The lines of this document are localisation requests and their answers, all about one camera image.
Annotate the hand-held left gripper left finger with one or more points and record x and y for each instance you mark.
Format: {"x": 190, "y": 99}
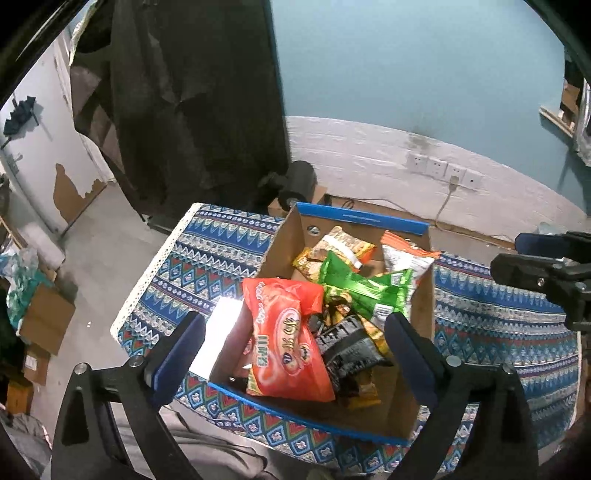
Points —
{"x": 180, "y": 355}

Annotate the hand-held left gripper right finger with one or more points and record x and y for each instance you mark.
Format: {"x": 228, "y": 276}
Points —
{"x": 411, "y": 357}

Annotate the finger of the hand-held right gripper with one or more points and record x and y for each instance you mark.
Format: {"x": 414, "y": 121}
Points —
{"x": 526, "y": 272}
{"x": 549, "y": 244}

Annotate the black snack packet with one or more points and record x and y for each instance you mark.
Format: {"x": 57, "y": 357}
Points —
{"x": 351, "y": 346}

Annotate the green snack packet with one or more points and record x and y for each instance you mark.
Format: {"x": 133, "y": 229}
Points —
{"x": 369, "y": 286}

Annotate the white and orange snack packet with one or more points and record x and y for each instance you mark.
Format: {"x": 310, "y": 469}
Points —
{"x": 406, "y": 258}

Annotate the red snack packet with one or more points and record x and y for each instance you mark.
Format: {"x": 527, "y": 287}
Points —
{"x": 286, "y": 341}

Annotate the orange and brown snack packet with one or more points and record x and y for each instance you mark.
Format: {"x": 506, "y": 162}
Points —
{"x": 344, "y": 244}

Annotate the yellow snack packet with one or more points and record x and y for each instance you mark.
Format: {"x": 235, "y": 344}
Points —
{"x": 308, "y": 264}

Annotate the cardboard box with blue edges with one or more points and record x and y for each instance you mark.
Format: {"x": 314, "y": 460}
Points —
{"x": 281, "y": 244}

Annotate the white card sheet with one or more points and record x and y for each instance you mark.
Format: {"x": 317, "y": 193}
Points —
{"x": 221, "y": 327}

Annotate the grey cloth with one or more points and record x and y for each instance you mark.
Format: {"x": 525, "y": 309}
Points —
{"x": 207, "y": 443}

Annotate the patterned blue tablecloth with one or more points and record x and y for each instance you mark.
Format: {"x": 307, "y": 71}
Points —
{"x": 221, "y": 244}

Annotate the large cardboard box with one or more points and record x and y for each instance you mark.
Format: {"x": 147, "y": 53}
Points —
{"x": 46, "y": 318}

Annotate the small cardboard box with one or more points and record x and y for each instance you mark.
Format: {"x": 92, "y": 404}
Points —
{"x": 36, "y": 364}

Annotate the teal plastic bag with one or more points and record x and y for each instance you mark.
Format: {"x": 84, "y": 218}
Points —
{"x": 23, "y": 281}

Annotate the black cylinder device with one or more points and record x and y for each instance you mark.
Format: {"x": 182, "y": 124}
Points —
{"x": 298, "y": 182}

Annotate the dark hanging curtain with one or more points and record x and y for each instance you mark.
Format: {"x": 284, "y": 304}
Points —
{"x": 184, "y": 92}

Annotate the white wall socket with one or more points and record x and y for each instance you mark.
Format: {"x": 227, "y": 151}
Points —
{"x": 455, "y": 171}
{"x": 415, "y": 162}
{"x": 436, "y": 167}
{"x": 472, "y": 178}

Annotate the wooden frame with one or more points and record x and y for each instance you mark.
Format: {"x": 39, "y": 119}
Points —
{"x": 561, "y": 110}

